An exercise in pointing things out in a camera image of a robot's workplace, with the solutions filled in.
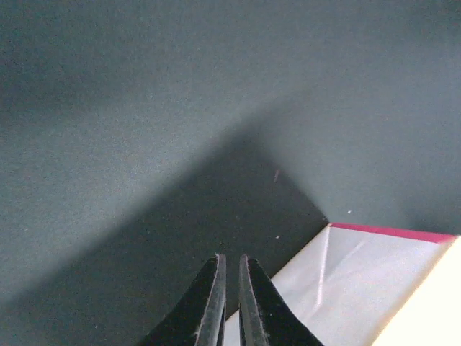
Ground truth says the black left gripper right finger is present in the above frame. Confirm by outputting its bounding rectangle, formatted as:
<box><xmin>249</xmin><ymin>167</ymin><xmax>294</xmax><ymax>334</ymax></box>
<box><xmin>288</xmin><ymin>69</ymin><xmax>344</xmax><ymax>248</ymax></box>
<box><xmin>238</xmin><ymin>254</ymin><xmax>323</xmax><ymax>346</ymax></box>

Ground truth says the cream cakes paper bag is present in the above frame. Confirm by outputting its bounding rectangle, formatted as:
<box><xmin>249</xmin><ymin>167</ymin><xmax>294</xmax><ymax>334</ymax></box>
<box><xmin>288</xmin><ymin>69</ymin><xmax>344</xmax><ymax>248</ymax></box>
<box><xmin>224</xmin><ymin>223</ymin><xmax>460</xmax><ymax>345</ymax></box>

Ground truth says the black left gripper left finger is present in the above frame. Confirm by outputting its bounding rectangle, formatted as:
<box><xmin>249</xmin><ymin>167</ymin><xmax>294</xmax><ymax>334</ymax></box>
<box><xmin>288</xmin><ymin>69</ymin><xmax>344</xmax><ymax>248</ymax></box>
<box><xmin>142</xmin><ymin>254</ymin><xmax>226</xmax><ymax>346</ymax></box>

